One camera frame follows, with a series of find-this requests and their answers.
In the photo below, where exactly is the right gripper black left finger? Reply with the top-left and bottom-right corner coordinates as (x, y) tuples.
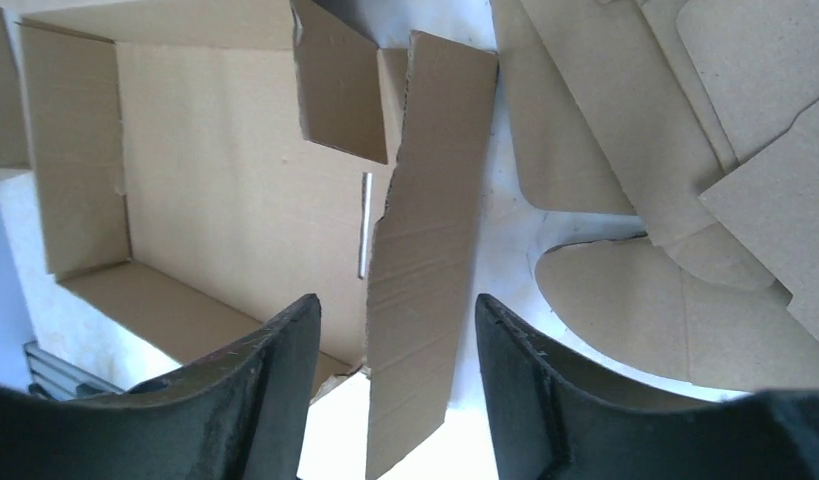
(0, 294), (321, 479)

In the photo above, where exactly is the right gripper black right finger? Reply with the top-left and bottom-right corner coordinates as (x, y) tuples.
(475, 294), (819, 479)

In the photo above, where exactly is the brown cardboard box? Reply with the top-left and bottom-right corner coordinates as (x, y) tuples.
(0, 1), (498, 479)

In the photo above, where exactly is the stack of flat cardboard sheets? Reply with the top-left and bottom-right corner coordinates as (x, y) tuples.
(491, 1), (819, 392)

